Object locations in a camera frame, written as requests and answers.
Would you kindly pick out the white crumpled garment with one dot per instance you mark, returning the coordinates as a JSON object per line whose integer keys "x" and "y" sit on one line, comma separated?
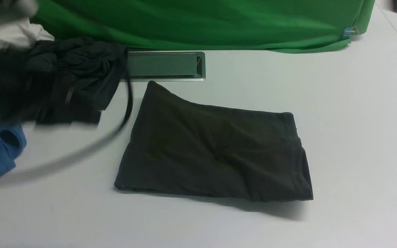
{"x": 22, "y": 34}

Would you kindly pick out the dark gray long-sleeve top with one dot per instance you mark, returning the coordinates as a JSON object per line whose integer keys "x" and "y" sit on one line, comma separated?
{"x": 184, "y": 148}

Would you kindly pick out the black gripper body on left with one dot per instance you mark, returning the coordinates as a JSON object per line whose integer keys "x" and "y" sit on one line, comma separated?
{"x": 46, "y": 95}

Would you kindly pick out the dark teal crumpled garment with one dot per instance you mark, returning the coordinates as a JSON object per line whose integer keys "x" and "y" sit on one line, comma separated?
{"x": 94, "y": 67}

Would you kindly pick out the green backdrop cloth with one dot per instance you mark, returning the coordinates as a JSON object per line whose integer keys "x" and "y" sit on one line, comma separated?
{"x": 290, "y": 26}

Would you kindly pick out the blue binder clip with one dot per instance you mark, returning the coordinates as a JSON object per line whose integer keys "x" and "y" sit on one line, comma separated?
{"x": 350, "y": 31}

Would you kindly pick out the metal table cable hatch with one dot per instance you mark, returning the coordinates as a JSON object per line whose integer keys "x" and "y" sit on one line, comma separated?
{"x": 173, "y": 66}

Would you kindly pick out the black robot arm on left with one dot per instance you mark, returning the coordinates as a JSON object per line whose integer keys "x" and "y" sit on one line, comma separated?
{"x": 12, "y": 10}

